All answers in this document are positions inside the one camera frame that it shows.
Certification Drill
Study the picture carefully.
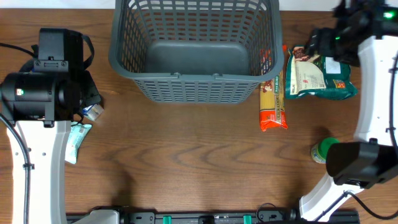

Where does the green lid jar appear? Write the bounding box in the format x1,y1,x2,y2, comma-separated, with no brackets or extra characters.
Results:
310,138,340,164

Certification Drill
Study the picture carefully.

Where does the light teal wrapper packet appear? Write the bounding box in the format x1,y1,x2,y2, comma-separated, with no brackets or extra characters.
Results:
65,122,92,164

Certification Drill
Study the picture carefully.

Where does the green snack bag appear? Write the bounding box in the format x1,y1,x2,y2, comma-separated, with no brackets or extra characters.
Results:
285,45,358,100

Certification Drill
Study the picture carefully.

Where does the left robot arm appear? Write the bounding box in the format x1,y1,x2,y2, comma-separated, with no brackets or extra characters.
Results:
1,28,101,223

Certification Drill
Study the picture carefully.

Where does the grey plastic basket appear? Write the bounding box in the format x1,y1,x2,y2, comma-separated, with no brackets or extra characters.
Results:
109,0,284,104

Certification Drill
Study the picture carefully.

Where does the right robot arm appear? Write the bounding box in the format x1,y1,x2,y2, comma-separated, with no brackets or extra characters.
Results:
299,0,397,223

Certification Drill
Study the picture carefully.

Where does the spaghetti pasta packet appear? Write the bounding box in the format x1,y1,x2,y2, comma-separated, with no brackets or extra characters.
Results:
259,44,289,133

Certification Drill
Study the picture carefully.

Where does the blue toothpaste box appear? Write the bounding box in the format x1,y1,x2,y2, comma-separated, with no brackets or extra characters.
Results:
82,104,104,121

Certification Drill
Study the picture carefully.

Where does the black aluminium rail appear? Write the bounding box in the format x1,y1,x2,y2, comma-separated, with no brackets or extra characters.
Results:
65,203,361,224

